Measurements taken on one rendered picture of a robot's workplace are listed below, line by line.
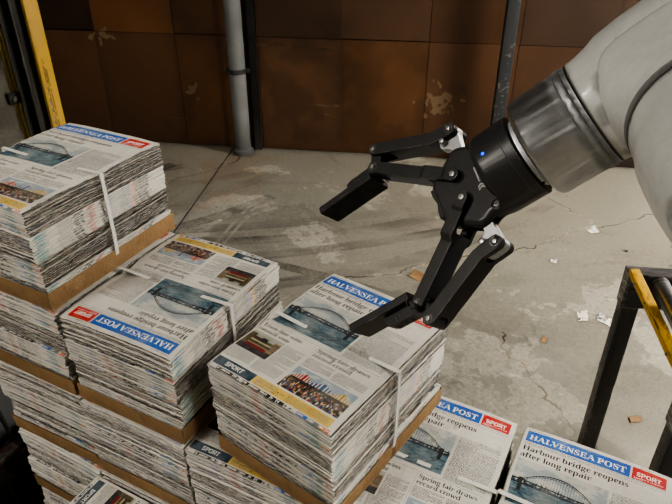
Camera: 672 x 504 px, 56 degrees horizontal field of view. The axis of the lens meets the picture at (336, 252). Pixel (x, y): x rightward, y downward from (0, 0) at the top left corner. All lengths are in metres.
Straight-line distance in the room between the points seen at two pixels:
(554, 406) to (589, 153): 2.23
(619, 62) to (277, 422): 0.83
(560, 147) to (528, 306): 2.70
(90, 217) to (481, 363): 1.88
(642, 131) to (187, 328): 0.99
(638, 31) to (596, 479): 1.01
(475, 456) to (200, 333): 0.59
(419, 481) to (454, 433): 0.14
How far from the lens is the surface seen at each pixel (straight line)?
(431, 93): 4.51
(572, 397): 2.77
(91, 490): 1.66
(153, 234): 1.54
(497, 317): 3.09
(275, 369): 1.15
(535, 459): 1.37
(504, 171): 0.53
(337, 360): 1.17
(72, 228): 1.37
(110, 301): 1.39
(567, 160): 0.52
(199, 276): 1.41
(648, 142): 0.43
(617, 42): 0.52
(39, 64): 1.95
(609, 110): 0.50
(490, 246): 0.54
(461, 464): 1.33
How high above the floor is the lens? 1.83
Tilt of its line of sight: 32 degrees down
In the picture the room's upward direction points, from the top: straight up
